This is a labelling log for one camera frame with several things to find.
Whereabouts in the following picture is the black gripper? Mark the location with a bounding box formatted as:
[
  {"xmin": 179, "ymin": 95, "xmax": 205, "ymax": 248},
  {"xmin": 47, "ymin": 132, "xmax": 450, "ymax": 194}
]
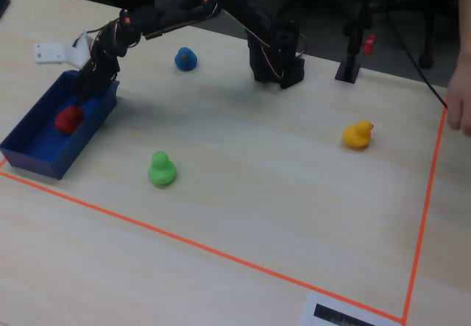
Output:
[{"xmin": 74, "ymin": 24, "xmax": 130, "ymax": 108}]

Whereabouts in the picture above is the red rubber duck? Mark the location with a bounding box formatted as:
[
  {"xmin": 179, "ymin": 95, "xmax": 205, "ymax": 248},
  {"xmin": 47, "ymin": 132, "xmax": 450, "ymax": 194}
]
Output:
[{"xmin": 54, "ymin": 106, "xmax": 85, "ymax": 135}]

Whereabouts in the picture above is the person's forearm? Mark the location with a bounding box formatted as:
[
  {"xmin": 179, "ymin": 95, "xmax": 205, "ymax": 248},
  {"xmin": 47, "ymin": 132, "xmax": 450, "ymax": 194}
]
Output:
[{"xmin": 457, "ymin": 0, "xmax": 471, "ymax": 60}]

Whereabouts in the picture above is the blue plastic box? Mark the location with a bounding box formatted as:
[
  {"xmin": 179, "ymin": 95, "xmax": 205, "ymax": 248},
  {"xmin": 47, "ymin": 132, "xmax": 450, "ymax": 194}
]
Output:
[{"xmin": 0, "ymin": 70, "xmax": 121, "ymax": 180}]

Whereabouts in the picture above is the blue rubber duck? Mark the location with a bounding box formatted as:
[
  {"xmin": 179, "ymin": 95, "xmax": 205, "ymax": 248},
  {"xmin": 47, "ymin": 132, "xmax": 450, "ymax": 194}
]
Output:
[{"xmin": 174, "ymin": 46, "xmax": 199, "ymax": 72}]

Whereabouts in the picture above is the green rubber duck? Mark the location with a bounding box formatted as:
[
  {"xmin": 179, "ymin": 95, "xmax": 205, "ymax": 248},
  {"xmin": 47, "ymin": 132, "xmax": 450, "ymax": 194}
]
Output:
[{"xmin": 147, "ymin": 151, "xmax": 178, "ymax": 188}]

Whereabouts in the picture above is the yellow rubber duck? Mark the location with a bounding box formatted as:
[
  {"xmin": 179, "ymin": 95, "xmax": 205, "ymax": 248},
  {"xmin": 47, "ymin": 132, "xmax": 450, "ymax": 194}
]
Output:
[{"xmin": 341, "ymin": 119, "xmax": 375, "ymax": 150}]

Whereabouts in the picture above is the person's bare hand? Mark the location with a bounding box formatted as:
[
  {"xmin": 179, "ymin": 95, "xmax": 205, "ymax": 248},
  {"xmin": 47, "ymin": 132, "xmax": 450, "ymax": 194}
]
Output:
[{"xmin": 446, "ymin": 52, "xmax": 471, "ymax": 138}]

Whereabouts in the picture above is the orange tape border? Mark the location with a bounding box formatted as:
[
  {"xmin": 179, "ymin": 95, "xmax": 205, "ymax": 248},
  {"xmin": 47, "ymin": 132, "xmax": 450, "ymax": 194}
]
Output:
[{"xmin": 0, "ymin": 99, "xmax": 449, "ymax": 325}]

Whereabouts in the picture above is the red clamp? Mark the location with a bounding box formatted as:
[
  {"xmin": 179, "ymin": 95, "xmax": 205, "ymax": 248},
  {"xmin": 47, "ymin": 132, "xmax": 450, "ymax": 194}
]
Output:
[{"xmin": 362, "ymin": 34, "xmax": 377, "ymax": 55}]

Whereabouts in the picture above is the white paper with black bar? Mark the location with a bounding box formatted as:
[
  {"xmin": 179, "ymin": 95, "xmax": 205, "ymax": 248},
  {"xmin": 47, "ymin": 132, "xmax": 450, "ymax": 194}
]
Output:
[{"xmin": 300, "ymin": 291, "xmax": 404, "ymax": 326}]

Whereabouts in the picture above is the black office chair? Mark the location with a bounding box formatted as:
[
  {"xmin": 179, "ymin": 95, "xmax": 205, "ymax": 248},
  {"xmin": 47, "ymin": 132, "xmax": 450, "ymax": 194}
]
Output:
[{"xmin": 375, "ymin": 0, "xmax": 448, "ymax": 70}]

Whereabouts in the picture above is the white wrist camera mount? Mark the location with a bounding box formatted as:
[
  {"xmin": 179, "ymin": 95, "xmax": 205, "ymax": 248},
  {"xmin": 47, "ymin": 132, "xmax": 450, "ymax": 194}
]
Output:
[{"xmin": 33, "ymin": 31, "xmax": 93, "ymax": 71}]

